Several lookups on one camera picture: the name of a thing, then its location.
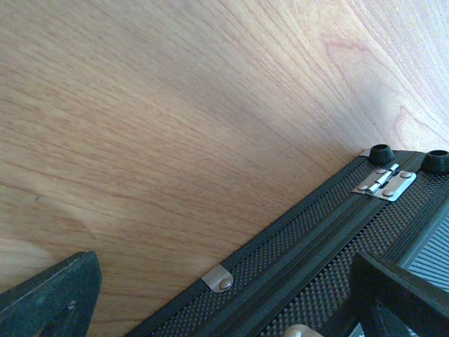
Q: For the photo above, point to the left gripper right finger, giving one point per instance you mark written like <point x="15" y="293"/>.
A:
<point x="387" y="300"/>

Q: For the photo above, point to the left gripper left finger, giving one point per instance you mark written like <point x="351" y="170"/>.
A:
<point x="58" y="301"/>

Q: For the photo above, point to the black poker set case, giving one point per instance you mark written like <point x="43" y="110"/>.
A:
<point x="294" y="276"/>

